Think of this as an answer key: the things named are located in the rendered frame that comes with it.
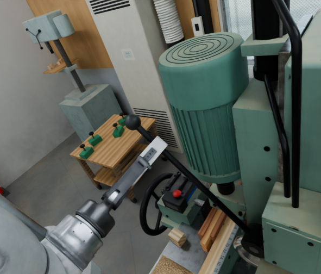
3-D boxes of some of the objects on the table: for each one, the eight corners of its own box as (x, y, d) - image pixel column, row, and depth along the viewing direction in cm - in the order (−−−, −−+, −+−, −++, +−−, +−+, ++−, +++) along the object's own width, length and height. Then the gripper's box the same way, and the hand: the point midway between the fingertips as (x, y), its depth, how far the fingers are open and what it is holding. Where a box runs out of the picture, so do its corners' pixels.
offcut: (170, 241, 82) (167, 235, 80) (176, 232, 84) (174, 226, 82) (180, 248, 79) (177, 242, 77) (186, 239, 81) (184, 233, 79)
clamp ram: (201, 199, 91) (197, 184, 86) (219, 205, 87) (215, 190, 82) (190, 218, 86) (184, 203, 81) (208, 225, 82) (203, 210, 77)
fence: (268, 164, 96) (267, 155, 92) (272, 166, 95) (271, 156, 91) (197, 320, 63) (193, 313, 59) (203, 324, 62) (199, 317, 58)
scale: (263, 163, 90) (263, 163, 90) (267, 164, 89) (267, 164, 89) (202, 293, 62) (202, 293, 62) (207, 297, 61) (207, 296, 61)
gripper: (96, 244, 55) (149, 178, 67) (112, 234, 35) (186, 141, 46) (72, 223, 56) (130, 161, 68) (74, 200, 35) (157, 116, 47)
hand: (150, 156), depth 56 cm, fingers open, 13 cm apart
